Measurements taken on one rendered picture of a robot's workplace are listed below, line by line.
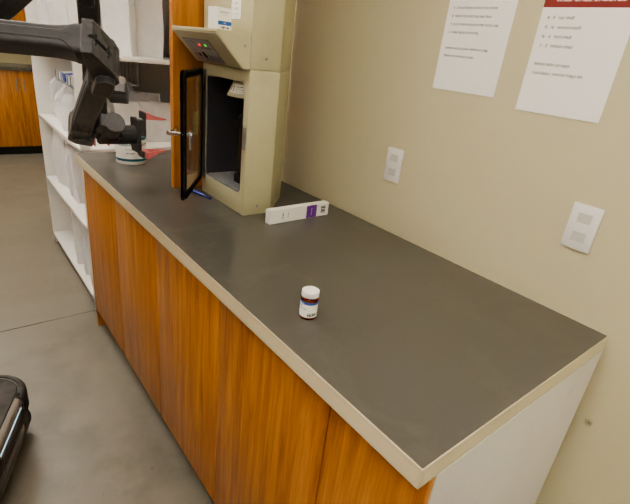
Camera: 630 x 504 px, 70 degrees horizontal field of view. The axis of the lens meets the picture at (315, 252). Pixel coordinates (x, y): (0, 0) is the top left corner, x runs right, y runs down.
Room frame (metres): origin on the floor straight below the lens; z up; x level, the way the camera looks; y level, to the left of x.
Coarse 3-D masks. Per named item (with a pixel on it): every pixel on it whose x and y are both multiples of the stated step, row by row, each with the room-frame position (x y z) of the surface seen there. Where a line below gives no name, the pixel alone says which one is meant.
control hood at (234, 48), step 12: (180, 36) 1.63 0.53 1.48; (192, 36) 1.55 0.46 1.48; (204, 36) 1.48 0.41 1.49; (216, 36) 1.41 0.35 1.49; (228, 36) 1.42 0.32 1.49; (240, 36) 1.44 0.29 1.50; (216, 48) 1.48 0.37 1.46; (228, 48) 1.42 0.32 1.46; (240, 48) 1.44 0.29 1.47; (204, 60) 1.63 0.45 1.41; (228, 60) 1.48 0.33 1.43; (240, 60) 1.44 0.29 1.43
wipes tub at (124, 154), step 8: (120, 144) 1.94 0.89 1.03; (128, 144) 1.94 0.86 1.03; (144, 144) 1.99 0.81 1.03; (120, 152) 1.94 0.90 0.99; (128, 152) 1.94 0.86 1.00; (136, 152) 1.95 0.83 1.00; (120, 160) 1.94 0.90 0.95; (128, 160) 1.94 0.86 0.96; (136, 160) 1.95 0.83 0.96; (144, 160) 1.99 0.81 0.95
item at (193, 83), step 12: (180, 72) 1.39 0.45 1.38; (180, 84) 1.39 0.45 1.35; (192, 84) 1.52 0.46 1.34; (180, 96) 1.39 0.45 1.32; (192, 96) 1.52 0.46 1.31; (180, 108) 1.39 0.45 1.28; (192, 108) 1.53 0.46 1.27; (180, 120) 1.39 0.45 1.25; (192, 120) 1.53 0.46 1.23; (180, 132) 1.39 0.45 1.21; (180, 144) 1.39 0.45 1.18; (192, 144) 1.53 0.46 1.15; (180, 156) 1.39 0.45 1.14; (192, 156) 1.53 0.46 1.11; (192, 168) 1.53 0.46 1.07; (192, 180) 1.53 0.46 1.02
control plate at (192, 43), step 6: (186, 42) 1.62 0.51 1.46; (192, 42) 1.58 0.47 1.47; (198, 42) 1.55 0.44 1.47; (204, 42) 1.51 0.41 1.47; (192, 48) 1.63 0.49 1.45; (198, 48) 1.59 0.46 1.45; (204, 48) 1.55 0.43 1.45; (210, 48) 1.51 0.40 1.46; (198, 54) 1.63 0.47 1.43; (210, 54) 1.55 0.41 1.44; (216, 54) 1.51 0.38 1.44; (210, 60) 1.59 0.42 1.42; (216, 60) 1.55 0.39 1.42; (222, 60) 1.51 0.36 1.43
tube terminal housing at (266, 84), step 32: (224, 0) 1.60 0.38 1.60; (256, 0) 1.47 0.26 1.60; (288, 0) 1.59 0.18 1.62; (256, 32) 1.48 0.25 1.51; (288, 32) 1.63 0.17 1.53; (256, 64) 1.48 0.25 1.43; (288, 64) 1.68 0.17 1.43; (256, 96) 1.48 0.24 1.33; (256, 128) 1.49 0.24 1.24; (256, 160) 1.49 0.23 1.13; (224, 192) 1.57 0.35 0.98; (256, 192) 1.50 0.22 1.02
